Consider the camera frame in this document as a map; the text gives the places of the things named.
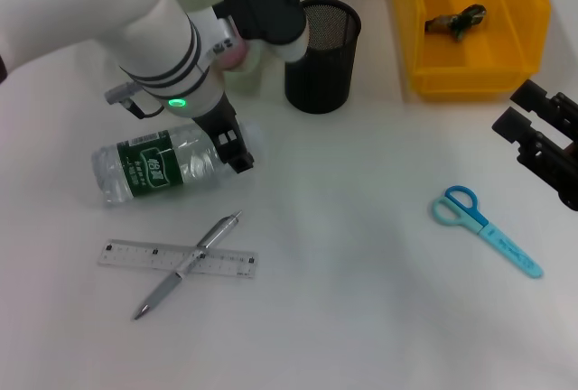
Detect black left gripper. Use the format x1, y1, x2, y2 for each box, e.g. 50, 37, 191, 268
191, 94, 255, 174

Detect clear water bottle green label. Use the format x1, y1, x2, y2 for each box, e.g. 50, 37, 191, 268
91, 119, 263, 209

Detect blue scissors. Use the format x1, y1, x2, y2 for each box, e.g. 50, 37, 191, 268
432, 185, 544, 279

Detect green plastic wrapper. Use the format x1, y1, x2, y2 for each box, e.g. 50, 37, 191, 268
424, 4, 489, 42

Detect green translucent fruit bowl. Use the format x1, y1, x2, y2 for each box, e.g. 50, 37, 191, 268
169, 0, 266, 93

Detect black mesh pen holder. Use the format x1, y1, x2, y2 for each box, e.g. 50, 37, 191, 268
284, 0, 362, 115

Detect transparent plastic ruler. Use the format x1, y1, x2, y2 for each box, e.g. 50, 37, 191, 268
97, 238, 259, 279

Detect silver pen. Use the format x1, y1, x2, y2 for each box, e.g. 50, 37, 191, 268
132, 209, 245, 321

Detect yellow plastic bin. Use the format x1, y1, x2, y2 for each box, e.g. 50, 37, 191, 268
390, 0, 553, 102

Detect grey left gripper cable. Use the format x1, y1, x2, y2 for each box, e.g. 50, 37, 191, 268
104, 82, 166, 119

